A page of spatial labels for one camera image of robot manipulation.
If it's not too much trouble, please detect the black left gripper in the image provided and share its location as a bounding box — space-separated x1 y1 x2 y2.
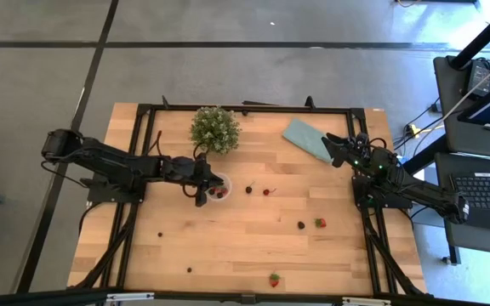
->
172 153 225 208

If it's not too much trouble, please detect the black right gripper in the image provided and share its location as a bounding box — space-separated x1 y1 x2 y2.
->
321 132 380 171

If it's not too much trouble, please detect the clear round plastic container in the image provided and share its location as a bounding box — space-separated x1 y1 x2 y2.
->
204 172 233 202

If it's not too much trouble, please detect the folded teal cloth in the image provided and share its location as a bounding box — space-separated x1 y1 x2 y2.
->
282 117 343 165

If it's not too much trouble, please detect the small green potted plant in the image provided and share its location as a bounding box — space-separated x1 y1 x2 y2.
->
188 105 242 156

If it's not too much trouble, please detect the dark grey desk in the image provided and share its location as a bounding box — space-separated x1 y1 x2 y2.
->
433 54 490 161
435 151 490 258

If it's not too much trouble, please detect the black laptop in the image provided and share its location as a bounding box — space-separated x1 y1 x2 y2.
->
449 171 490 234

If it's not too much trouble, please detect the black power adapter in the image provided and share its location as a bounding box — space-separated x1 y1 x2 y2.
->
465 58 490 99

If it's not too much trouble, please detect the black diagonal pole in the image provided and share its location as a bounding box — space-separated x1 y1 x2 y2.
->
447 0 490 71

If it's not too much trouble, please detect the black rig crossbar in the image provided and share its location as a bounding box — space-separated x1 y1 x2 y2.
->
0 287 490 306

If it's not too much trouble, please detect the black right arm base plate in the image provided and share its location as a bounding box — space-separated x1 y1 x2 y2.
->
352 173 414 210

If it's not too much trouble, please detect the black aluminium table frame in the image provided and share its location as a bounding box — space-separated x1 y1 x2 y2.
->
66 95 428 298

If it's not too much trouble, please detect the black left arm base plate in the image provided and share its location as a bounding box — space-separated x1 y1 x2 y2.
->
86 169 149 204

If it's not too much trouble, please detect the white cable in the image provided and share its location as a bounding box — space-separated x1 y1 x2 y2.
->
438 49 490 124

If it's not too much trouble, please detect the silver metal bracket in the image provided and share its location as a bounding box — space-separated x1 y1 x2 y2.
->
105 292 156 303
341 297 393 306

